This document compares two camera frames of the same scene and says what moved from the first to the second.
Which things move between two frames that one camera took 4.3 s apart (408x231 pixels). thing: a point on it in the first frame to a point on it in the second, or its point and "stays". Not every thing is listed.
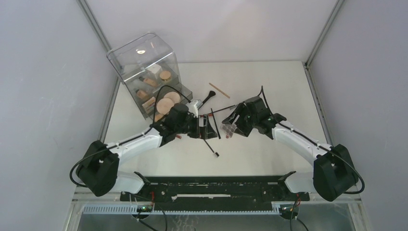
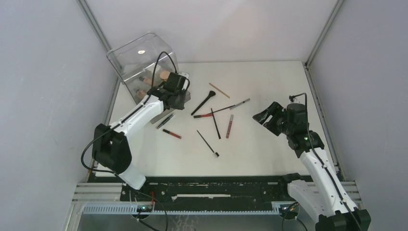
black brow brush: (215, 154) stays
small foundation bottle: (141, 94) stays
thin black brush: (215, 124) stays
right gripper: (241, 110) to (274, 109)
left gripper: (205, 132) to (180, 106)
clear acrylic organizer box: (147, 67) stays
